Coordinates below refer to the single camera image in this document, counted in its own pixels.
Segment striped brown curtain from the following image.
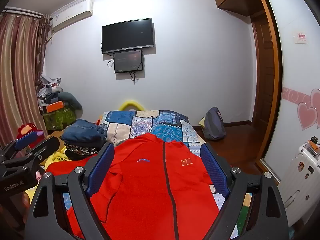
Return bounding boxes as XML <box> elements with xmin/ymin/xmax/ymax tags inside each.
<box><xmin>0</xmin><ymin>9</ymin><xmax>52</xmax><ymax>150</ymax></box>

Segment red zip jacket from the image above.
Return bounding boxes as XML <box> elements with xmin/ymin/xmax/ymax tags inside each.
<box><xmin>46</xmin><ymin>133</ymin><xmax>220</xmax><ymax>240</ymax></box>

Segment white suitcase with stickers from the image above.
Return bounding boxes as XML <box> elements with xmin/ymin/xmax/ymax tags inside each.
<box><xmin>277</xmin><ymin>142</ymin><xmax>320</xmax><ymax>228</ymax></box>

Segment yellow ring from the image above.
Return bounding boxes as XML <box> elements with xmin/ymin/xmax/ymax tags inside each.
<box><xmin>118</xmin><ymin>100</ymin><xmax>145</xmax><ymax>112</ymax></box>

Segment folded blue denim garment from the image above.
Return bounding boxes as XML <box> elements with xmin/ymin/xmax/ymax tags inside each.
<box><xmin>61</xmin><ymin>119</ymin><xmax>108</xmax><ymax>147</ymax></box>

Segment black object on suitcase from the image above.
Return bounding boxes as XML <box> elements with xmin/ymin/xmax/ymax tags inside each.
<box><xmin>309</xmin><ymin>136</ymin><xmax>320</xmax><ymax>153</ymax></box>

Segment white heart-patterned wardrobe door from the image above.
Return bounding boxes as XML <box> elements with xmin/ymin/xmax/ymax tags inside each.
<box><xmin>260</xmin><ymin>0</ymin><xmax>320</xmax><ymax>180</ymax></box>

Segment yellow printed cloth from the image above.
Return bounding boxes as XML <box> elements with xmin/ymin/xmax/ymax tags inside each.
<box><xmin>25</xmin><ymin>150</ymin><xmax>73</xmax><ymax>198</ymax></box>

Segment folded black patterned garment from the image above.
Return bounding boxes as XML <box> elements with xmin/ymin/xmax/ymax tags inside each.
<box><xmin>64</xmin><ymin>141</ymin><xmax>101</xmax><ymax>161</ymax></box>

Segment white air conditioner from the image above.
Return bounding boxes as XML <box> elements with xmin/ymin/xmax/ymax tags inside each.
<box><xmin>50</xmin><ymin>0</ymin><xmax>94</xmax><ymax>33</ymax></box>

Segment black wall television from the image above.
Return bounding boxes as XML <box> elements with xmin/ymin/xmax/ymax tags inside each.
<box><xmin>101</xmin><ymin>18</ymin><xmax>153</xmax><ymax>54</ymax></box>

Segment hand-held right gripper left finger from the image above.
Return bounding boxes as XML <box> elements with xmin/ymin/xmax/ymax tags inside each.
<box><xmin>24</xmin><ymin>142</ymin><xmax>115</xmax><ymax>240</ymax></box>

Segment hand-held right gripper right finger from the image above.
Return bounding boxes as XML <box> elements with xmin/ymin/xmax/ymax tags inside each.
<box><xmin>200</xmin><ymin>142</ymin><xmax>290</xmax><ymax>240</ymax></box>

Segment orange box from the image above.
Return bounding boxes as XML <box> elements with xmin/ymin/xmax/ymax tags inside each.
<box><xmin>42</xmin><ymin>101</ymin><xmax>65</xmax><ymax>113</ymax></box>

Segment green patterned cloth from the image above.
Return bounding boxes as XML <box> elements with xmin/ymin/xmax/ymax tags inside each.
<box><xmin>42</xmin><ymin>107</ymin><xmax>77</xmax><ymax>132</ymax></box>

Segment brown wooden door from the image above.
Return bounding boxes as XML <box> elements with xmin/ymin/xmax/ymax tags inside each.
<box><xmin>251</xmin><ymin>10</ymin><xmax>275</xmax><ymax>124</ymax></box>

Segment pile of grey clothes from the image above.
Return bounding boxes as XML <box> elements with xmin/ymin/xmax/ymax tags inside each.
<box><xmin>37</xmin><ymin>76</ymin><xmax>63</xmax><ymax>105</ymax></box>

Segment brown cardboard box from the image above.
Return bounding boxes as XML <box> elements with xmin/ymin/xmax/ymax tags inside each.
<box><xmin>47</xmin><ymin>129</ymin><xmax>66</xmax><ymax>140</ymax></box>

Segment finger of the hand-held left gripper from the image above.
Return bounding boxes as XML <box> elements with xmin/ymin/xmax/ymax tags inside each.
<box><xmin>0</xmin><ymin>131</ymin><xmax>38</xmax><ymax>159</ymax></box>
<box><xmin>4</xmin><ymin>137</ymin><xmax>61</xmax><ymax>171</ymax></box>

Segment grey backpack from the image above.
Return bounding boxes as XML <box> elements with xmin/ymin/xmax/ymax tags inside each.
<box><xmin>203</xmin><ymin>106</ymin><xmax>227</xmax><ymax>141</ymax></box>

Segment blue patchwork bedspread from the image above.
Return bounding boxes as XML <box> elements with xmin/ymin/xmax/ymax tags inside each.
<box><xmin>62</xmin><ymin>109</ymin><xmax>253</xmax><ymax>240</ymax></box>

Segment pink square sticker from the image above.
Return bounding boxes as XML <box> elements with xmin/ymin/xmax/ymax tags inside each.
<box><xmin>294</xmin><ymin>31</ymin><xmax>309</xmax><ymax>44</ymax></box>

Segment red plush toy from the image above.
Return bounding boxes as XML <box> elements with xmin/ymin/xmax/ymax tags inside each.
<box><xmin>16</xmin><ymin>122</ymin><xmax>44</xmax><ymax>149</ymax></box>

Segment small black wall monitor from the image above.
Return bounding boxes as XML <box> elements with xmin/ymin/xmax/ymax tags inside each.
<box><xmin>113</xmin><ymin>49</ymin><xmax>144</xmax><ymax>74</ymax></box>

